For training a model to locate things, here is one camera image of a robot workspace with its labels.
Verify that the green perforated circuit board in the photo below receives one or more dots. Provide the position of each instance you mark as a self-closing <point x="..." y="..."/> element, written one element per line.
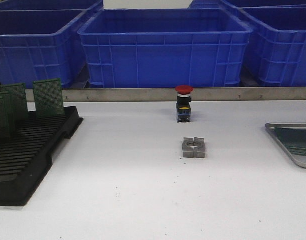
<point x="297" y="151"/>
<point x="291" y="138"/>

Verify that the rear right green circuit board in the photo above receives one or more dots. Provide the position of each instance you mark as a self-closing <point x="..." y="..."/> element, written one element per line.
<point x="48" y="98"/>

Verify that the rear left green circuit board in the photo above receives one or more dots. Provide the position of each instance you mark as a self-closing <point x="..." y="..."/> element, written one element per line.
<point x="18" y="99"/>

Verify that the black slotted board rack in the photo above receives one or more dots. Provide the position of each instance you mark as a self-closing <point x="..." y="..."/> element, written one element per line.
<point x="25" y="158"/>

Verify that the silver metal tray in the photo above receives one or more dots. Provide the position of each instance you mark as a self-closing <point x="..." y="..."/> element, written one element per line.
<point x="296" y="159"/>

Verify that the red emergency stop button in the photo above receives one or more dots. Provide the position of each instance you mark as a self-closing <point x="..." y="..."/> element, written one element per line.
<point x="183" y="103"/>

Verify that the grey metal clamp block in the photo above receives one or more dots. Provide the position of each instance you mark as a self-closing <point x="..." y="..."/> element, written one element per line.
<point x="193" y="147"/>

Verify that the centre blue plastic bin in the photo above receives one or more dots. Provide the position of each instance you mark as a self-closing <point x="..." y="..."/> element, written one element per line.
<point x="164" y="48"/>

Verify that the blue plastic bin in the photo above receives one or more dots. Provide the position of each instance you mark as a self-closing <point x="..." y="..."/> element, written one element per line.
<point x="276" y="53"/>
<point x="164" y="48"/>
<point x="37" y="45"/>

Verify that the far right blue bin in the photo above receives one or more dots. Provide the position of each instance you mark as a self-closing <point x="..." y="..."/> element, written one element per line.
<point x="205" y="4"/>

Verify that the right blue plastic bin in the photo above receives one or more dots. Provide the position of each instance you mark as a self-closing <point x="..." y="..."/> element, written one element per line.
<point x="276" y="53"/>

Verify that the left blue plastic bin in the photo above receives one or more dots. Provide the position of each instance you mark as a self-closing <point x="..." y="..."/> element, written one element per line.
<point x="37" y="45"/>

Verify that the far left blue bin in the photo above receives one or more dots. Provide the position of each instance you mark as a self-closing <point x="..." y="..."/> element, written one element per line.
<point x="26" y="5"/>

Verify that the steel table edge rail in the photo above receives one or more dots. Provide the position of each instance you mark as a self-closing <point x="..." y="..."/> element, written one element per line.
<point x="198" y="94"/>

